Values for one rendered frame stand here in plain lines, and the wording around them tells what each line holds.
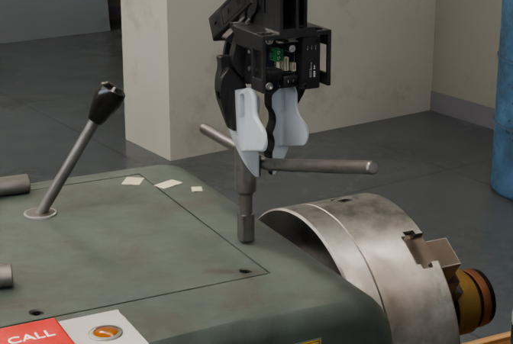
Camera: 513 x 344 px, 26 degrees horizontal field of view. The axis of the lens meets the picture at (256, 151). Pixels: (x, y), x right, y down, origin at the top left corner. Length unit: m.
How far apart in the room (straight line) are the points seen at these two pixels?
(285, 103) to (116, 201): 0.29
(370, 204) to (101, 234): 0.33
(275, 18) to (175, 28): 4.49
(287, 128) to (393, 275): 0.25
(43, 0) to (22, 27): 0.27
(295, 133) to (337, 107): 5.11
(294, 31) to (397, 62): 5.40
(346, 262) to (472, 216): 3.72
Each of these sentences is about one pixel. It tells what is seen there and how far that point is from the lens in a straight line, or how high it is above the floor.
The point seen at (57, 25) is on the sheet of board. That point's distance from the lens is 8.88.
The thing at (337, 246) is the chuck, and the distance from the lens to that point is 1.23.
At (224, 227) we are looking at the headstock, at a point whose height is 1.25.
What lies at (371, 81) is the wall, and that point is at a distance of 6.29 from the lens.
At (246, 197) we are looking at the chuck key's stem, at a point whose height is 1.31.
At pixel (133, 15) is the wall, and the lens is 5.74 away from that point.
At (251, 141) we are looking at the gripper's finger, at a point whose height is 1.38.
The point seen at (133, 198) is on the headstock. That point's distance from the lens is 1.28.
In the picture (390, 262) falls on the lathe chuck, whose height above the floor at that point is 1.20.
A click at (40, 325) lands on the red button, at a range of 0.96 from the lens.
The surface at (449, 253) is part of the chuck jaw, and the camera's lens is 1.31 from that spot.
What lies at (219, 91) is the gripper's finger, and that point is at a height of 1.43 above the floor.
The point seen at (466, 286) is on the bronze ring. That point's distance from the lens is 1.42.
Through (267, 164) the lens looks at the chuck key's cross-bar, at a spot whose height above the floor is 1.36.
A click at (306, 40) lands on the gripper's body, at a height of 1.48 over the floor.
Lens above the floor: 1.68
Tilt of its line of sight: 17 degrees down
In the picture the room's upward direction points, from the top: straight up
